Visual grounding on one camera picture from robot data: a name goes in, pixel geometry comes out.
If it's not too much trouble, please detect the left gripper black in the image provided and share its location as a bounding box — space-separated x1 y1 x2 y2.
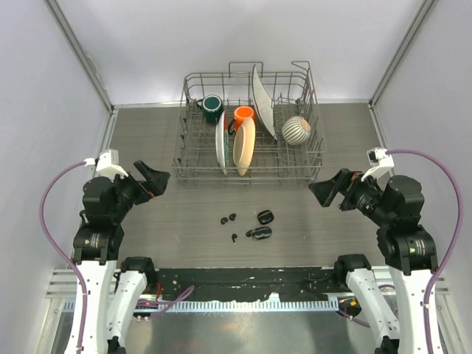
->
110 159 169 221

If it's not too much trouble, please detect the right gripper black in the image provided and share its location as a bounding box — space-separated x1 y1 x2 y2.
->
309 166 394 224

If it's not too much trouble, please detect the black oblong charging case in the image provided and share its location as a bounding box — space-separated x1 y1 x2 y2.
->
251 226 272 240

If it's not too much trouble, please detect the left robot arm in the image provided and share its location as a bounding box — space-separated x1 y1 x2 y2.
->
65 161 170 353

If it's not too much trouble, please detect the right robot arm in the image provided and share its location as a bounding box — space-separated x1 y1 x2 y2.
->
308 169 443 353

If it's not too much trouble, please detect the black square earbud case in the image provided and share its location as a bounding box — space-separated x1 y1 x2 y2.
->
257 209 274 225

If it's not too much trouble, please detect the striped round bowl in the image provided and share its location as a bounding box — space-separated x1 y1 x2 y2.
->
282 116 311 146

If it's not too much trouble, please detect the white green plate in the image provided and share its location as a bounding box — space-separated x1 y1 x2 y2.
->
215 112 229 176

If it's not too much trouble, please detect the dark green mug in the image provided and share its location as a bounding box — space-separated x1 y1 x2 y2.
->
196 94 224 125

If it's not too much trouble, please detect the beige bowl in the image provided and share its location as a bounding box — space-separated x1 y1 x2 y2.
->
233 118 256 177

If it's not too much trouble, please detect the white upright plate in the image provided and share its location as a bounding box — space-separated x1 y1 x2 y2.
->
252 65 277 140

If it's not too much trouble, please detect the orange mug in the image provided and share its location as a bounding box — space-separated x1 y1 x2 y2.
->
228 105 256 135

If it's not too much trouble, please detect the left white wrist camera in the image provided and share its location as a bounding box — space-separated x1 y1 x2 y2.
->
84 148 128 181

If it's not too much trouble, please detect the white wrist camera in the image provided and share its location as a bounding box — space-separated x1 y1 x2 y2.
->
361 147 395 181
84 148 128 181

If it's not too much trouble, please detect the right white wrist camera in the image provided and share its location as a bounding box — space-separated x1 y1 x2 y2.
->
361 147 395 181

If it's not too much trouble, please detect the grey wire dish rack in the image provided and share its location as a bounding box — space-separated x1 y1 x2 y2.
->
172 60 326 184

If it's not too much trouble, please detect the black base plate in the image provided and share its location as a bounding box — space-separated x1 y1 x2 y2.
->
146 267 350 302

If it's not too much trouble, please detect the white slotted cable duct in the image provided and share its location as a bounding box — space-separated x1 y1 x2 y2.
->
168 297 339 313

